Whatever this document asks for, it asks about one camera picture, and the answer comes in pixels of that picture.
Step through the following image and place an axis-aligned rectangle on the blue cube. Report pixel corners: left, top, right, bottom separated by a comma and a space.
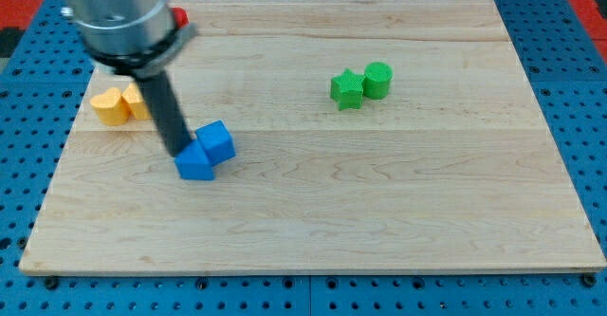
195, 121, 236, 166

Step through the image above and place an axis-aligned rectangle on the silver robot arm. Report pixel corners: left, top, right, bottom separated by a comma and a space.
62, 0, 197, 79

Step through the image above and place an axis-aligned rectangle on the blue triangle block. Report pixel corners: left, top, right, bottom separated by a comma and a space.
174, 140, 214, 180

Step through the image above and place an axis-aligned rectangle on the wooden board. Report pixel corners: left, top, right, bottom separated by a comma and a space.
20, 0, 606, 277

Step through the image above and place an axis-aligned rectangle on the green star block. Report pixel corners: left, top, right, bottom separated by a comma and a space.
330, 68, 365, 110

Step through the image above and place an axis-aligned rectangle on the green cylinder block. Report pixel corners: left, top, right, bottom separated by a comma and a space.
363, 62, 393, 100

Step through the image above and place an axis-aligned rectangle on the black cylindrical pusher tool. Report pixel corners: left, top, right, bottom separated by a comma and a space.
135, 71, 192, 158

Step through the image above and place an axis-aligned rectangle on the red block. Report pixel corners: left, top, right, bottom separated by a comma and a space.
172, 7, 189, 28

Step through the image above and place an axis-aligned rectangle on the yellow pentagon block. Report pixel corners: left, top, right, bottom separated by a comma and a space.
122, 83, 151, 121

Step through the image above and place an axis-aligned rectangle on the yellow heart block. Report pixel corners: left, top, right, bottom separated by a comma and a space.
90, 87, 130, 126

